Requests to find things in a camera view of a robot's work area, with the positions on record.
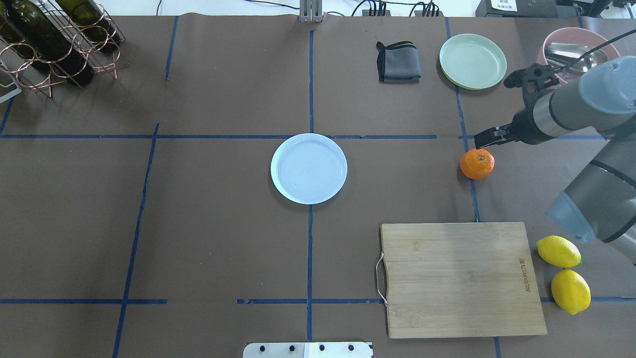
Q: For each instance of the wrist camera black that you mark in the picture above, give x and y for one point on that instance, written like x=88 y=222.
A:
x=535 y=81

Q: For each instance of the lemon near board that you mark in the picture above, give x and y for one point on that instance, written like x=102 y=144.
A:
x=559 y=251

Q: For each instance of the orange mandarin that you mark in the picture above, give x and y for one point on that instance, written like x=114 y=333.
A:
x=477 y=163

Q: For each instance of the dark wine bottle middle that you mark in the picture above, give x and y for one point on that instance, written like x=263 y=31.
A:
x=93 y=23

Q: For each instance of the light blue plate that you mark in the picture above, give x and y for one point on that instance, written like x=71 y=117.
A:
x=309 y=168

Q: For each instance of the bamboo cutting board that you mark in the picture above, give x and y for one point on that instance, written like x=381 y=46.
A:
x=459 y=280

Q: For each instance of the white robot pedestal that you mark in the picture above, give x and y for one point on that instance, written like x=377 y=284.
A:
x=309 y=350

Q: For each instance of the green plate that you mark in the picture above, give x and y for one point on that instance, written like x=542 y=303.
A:
x=472 y=61

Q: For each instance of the copper wire bottle rack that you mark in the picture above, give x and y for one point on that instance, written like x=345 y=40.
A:
x=37 y=75

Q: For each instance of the lemon far one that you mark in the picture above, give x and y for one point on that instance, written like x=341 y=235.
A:
x=570 y=291

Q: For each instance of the dark wine bottle front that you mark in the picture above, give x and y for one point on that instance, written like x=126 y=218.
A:
x=52 y=46

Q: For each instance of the aluminium frame post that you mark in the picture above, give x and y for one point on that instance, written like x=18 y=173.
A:
x=311 y=11

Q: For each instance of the dark wine bottle back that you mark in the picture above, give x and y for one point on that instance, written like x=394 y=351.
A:
x=11 y=37

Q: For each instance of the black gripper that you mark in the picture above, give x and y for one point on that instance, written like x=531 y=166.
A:
x=525 y=126

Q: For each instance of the dark wine bottle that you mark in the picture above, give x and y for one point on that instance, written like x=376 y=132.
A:
x=52 y=46
x=93 y=23
x=11 y=37

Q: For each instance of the metal ice scoop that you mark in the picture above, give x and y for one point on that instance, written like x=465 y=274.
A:
x=574 y=58

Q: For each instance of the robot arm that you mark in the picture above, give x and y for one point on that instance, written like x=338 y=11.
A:
x=599 y=204

